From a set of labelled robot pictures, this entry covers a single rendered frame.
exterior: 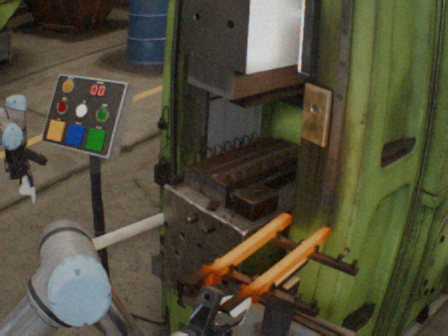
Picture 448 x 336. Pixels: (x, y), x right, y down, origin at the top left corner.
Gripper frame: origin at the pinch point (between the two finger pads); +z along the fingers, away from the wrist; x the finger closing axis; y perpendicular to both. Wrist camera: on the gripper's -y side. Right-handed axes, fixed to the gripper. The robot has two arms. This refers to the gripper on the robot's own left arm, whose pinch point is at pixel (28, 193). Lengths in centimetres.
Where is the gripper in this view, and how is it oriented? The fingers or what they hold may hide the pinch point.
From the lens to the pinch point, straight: 197.2
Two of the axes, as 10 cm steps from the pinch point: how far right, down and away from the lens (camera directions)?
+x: 6.3, 3.7, -6.8
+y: -7.7, 2.4, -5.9
